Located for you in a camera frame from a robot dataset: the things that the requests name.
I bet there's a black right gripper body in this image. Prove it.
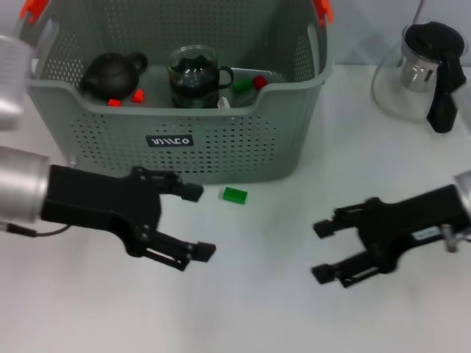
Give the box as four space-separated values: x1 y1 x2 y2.
356 183 469 276

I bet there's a left arm dark cable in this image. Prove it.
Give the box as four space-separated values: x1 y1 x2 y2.
0 222 71 238

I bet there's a glass pitcher with black handle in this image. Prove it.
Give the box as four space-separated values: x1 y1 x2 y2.
371 21 467 135

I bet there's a grey perforated plastic storage bin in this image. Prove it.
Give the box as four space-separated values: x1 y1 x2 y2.
14 0 336 185

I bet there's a black clay teapot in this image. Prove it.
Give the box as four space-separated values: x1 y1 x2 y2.
79 51 149 102

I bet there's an orange bin handle clip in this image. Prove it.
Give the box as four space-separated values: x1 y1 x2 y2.
312 0 335 29
18 0 49 25

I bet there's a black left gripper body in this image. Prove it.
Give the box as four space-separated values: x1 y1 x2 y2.
40 164 163 257

